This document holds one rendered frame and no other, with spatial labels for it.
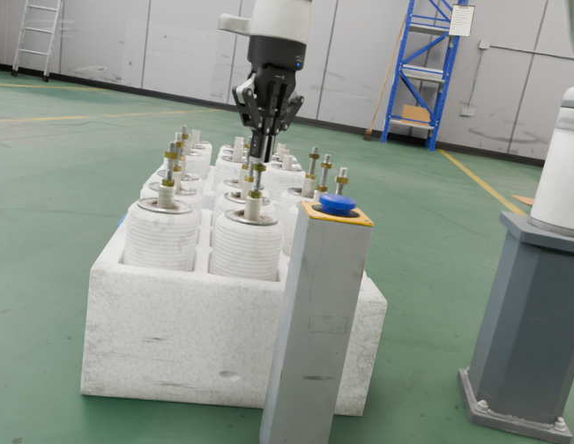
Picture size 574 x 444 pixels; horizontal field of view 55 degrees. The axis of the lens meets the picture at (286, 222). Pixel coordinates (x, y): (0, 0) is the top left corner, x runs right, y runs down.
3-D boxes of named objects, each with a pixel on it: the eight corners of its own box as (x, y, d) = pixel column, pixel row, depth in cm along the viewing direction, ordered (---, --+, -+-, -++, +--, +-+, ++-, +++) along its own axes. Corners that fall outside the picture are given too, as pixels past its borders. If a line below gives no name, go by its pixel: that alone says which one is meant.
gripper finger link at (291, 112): (303, 93, 76) (280, 123, 74) (307, 104, 77) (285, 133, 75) (288, 91, 77) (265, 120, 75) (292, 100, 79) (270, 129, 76)
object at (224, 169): (245, 232, 137) (257, 160, 132) (246, 242, 128) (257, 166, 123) (207, 226, 136) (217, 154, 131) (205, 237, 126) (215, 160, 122)
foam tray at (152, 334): (316, 307, 115) (332, 225, 111) (362, 418, 78) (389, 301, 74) (128, 285, 109) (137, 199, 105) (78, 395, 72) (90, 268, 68)
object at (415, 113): (426, 125, 660) (429, 108, 655) (428, 126, 635) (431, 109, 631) (400, 121, 663) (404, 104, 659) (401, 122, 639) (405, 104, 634)
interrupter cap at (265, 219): (283, 230, 74) (284, 225, 74) (228, 225, 72) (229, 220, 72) (271, 215, 81) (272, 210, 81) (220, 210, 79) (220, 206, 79)
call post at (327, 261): (312, 440, 71) (359, 210, 64) (321, 478, 64) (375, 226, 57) (257, 436, 70) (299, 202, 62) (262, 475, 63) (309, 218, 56)
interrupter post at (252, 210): (261, 223, 76) (264, 200, 75) (244, 222, 75) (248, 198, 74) (257, 218, 78) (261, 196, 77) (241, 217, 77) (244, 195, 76)
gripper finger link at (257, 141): (260, 119, 73) (254, 156, 74) (245, 117, 71) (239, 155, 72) (269, 121, 72) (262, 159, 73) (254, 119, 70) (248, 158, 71)
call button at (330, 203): (347, 213, 62) (351, 196, 61) (356, 222, 58) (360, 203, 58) (314, 208, 61) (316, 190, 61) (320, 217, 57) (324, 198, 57)
